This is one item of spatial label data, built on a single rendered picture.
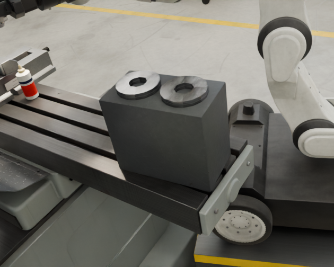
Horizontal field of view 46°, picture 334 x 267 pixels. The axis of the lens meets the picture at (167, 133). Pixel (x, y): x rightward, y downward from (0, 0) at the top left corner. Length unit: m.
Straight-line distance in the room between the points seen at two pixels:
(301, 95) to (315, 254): 0.50
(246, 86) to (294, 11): 1.79
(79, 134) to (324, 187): 0.76
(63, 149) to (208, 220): 0.41
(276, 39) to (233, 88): 1.78
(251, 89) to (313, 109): 1.58
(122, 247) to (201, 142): 0.85
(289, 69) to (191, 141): 0.49
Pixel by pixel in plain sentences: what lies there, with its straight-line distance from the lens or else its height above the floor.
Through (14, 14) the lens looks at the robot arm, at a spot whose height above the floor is 1.23.
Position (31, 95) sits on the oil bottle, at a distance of 1.25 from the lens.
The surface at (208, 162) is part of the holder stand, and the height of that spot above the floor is 1.02.
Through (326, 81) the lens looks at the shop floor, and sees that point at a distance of 2.91.
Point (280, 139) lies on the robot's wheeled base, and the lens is 1.49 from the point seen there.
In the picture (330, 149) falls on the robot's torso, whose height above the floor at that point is 0.67.
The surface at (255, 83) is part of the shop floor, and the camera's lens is 2.89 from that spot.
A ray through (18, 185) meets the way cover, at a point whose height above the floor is 0.89.
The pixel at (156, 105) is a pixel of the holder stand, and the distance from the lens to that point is 0.72.
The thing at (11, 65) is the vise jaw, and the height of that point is 1.03.
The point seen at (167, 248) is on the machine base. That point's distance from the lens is 1.65.
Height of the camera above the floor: 1.52
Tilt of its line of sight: 38 degrees down
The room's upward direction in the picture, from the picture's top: 11 degrees counter-clockwise
